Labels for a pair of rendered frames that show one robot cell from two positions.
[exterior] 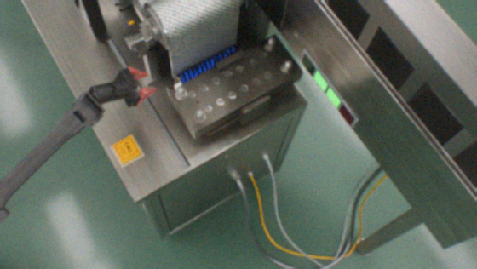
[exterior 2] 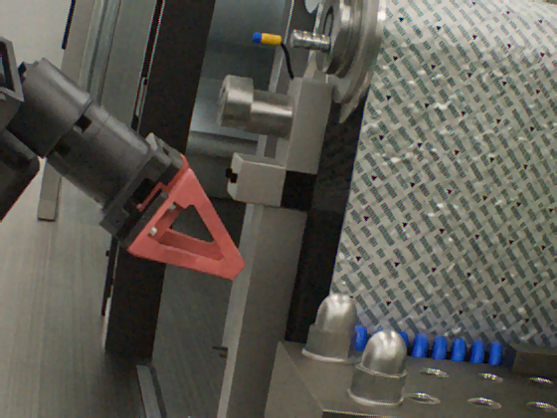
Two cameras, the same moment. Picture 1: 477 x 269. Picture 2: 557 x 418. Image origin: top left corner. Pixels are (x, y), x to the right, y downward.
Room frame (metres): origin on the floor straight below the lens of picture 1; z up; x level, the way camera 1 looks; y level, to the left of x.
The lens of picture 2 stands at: (-0.08, -0.15, 1.23)
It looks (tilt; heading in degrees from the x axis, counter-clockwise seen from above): 8 degrees down; 15
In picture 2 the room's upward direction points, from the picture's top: 11 degrees clockwise
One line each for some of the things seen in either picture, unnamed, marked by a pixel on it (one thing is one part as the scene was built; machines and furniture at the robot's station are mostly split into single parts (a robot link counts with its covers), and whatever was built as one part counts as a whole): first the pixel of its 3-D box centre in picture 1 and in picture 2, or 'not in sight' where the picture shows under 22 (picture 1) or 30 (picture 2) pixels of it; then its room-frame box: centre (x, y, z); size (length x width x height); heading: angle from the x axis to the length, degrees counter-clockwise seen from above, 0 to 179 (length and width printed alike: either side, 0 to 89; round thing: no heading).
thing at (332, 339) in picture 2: (181, 91); (335, 324); (0.72, 0.02, 1.05); 0.04 x 0.04 x 0.04
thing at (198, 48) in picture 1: (204, 46); (491, 245); (0.84, -0.06, 1.11); 0.23 x 0.01 x 0.18; 116
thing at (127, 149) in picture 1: (127, 150); not in sight; (0.59, 0.21, 0.91); 0.07 x 0.07 x 0.02; 26
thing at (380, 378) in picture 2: (199, 114); (382, 365); (0.64, -0.03, 1.05); 0.04 x 0.04 x 0.04
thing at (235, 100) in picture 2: (130, 42); (235, 102); (0.83, 0.16, 1.18); 0.04 x 0.02 x 0.04; 26
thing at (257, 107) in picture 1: (254, 110); not in sight; (0.67, -0.21, 0.96); 0.10 x 0.03 x 0.11; 116
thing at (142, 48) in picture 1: (146, 55); (253, 268); (0.85, 0.12, 1.05); 0.06 x 0.05 x 0.31; 116
